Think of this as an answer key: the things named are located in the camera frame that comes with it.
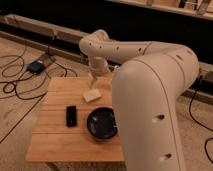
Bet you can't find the black power adapter box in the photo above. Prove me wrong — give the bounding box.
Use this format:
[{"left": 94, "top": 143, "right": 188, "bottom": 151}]
[{"left": 27, "top": 61, "right": 45, "bottom": 74}]

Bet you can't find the dark blue bowl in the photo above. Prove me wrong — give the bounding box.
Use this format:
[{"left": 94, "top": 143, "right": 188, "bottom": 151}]
[{"left": 87, "top": 107, "right": 117, "bottom": 140}]

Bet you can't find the wooden beam rail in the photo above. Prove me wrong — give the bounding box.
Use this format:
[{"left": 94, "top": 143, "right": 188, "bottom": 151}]
[{"left": 0, "top": 13, "right": 213, "bottom": 104}]

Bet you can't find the black floor cable right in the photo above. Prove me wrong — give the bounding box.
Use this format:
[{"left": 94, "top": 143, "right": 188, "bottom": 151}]
[{"left": 188, "top": 78, "right": 213, "bottom": 166}]

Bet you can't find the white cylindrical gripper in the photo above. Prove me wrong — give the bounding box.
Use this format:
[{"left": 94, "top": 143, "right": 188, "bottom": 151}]
[{"left": 89, "top": 57, "right": 109, "bottom": 88}]

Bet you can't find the beige sponge block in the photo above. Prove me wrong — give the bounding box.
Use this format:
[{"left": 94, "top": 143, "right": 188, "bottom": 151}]
[{"left": 83, "top": 89, "right": 101, "bottom": 102}]

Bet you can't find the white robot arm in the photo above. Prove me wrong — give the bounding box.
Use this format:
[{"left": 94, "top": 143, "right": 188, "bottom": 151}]
[{"left": 79, "top": 30, "right": 199, "bottom": 171}]

